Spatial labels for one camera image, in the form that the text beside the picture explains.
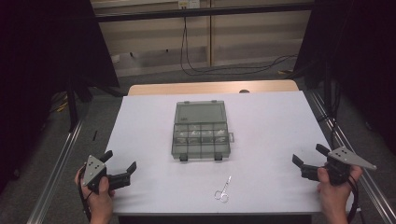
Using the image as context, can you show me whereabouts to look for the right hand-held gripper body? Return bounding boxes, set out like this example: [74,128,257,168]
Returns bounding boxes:
[324,146,378,187]

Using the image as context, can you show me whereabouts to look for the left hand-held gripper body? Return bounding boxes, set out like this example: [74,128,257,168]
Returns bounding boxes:
[81,154,110,196]

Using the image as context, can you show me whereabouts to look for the small silver scissors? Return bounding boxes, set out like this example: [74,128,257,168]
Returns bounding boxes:
[213,175,233,204]

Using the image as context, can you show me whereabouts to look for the clear plastic compartment box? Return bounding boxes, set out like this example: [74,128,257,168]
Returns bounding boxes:
[170,99,235,162]

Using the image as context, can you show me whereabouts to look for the person's right hand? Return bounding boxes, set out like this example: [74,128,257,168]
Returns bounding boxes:
[316,164,364,215]

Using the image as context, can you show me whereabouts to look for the person's left hand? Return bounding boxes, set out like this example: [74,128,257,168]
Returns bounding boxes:
[74,167,117,218]

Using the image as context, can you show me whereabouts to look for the white table cover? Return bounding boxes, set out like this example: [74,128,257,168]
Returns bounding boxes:
[106,90,362,217]

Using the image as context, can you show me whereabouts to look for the black stand leg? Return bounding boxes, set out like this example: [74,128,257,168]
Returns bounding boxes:
[64,74,94,133]

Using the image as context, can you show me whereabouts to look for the black curtain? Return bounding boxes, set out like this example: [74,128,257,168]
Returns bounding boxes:
[293,0,396,154]
[0,0,121,194]

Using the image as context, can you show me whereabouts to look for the wooden table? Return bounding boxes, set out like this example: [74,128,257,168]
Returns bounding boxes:
[118,78,313,224]

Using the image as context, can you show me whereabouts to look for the black horizontal bar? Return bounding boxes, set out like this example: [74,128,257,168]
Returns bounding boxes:
[94,2,314,23]

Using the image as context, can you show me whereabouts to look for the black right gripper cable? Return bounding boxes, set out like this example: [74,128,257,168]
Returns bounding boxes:
[346,175,361,224]

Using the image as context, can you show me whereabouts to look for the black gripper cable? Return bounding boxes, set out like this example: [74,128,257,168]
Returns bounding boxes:
[78,165,93,222]
[346,175,361,224]

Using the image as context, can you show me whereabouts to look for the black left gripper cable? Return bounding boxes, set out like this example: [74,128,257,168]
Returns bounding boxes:
[78,165,93,222]

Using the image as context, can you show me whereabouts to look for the metal floor rail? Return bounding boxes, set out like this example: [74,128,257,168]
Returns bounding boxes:
[306,89,396,224]
[25,119,85,224]

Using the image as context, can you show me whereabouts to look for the black floor cable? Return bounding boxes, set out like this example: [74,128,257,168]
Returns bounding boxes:
[184,16,299,72]
[179,16,299,77]

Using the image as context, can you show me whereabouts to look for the white wall socket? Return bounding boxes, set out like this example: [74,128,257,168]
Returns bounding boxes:
[177,0,201,10]

